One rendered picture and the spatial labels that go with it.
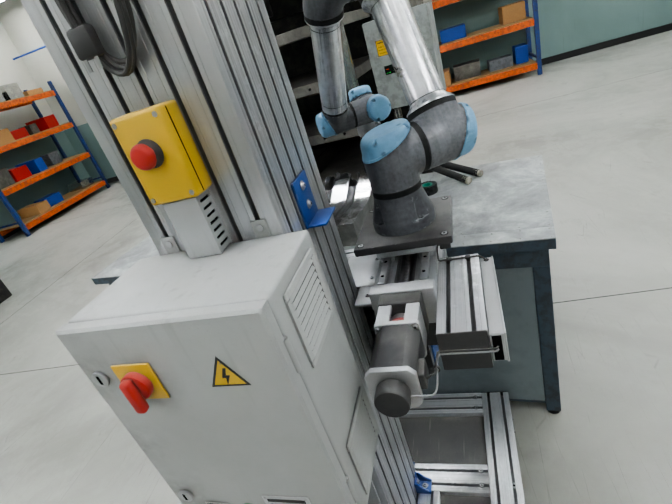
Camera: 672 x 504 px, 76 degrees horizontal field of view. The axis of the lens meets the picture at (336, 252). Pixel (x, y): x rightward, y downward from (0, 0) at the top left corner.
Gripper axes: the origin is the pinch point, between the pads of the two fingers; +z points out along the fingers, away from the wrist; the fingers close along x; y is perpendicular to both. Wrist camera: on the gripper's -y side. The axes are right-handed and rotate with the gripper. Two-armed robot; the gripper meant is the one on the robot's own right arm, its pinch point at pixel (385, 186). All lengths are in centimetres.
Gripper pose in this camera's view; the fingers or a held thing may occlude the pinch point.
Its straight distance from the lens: 157.5
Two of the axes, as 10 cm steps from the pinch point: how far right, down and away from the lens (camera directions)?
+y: -3.2, 5.2, -7.9
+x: 9.0, -0.8, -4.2
